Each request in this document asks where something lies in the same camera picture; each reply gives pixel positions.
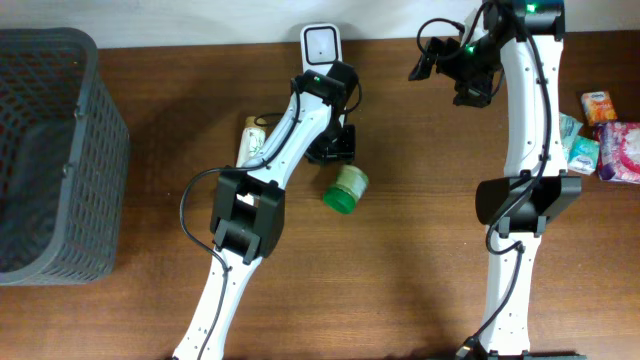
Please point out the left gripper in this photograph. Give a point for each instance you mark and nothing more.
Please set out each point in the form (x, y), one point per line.
(348, 145)

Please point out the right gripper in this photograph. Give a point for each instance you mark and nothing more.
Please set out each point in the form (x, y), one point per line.
(474, 95)

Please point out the green lid jar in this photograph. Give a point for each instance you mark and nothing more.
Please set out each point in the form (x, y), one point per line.
(348, 188)

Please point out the white floral tube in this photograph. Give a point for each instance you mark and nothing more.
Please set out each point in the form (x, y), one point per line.
(252, 140)

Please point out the teal wet wipes pack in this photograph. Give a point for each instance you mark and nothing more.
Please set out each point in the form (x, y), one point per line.
(569, 130)

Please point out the small teal gum box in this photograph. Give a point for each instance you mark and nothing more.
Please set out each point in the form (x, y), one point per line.
(583, 156)

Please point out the orange small tissue pack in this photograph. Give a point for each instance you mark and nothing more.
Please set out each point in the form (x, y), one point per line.
(598, 107)

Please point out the red purple tissue pack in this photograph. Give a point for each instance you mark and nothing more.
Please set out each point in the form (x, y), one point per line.
(619, 152)

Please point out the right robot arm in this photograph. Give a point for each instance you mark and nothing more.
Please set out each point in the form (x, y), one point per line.
(519, 44)

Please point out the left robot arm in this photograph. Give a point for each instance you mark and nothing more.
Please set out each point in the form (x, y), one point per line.
(249, 204)

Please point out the white barcode scanner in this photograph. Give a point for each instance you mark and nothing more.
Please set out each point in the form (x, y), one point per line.
(320, 47)

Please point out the grey plastic mesh basket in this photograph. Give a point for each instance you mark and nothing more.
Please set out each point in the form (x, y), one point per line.
(65, 153)

